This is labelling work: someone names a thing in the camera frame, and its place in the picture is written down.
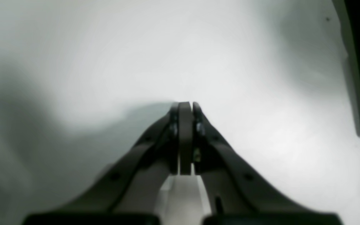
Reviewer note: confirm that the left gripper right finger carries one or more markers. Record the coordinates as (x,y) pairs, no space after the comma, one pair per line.
(237,193)

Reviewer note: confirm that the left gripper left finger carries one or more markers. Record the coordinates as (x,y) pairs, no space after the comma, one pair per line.
(126,194)

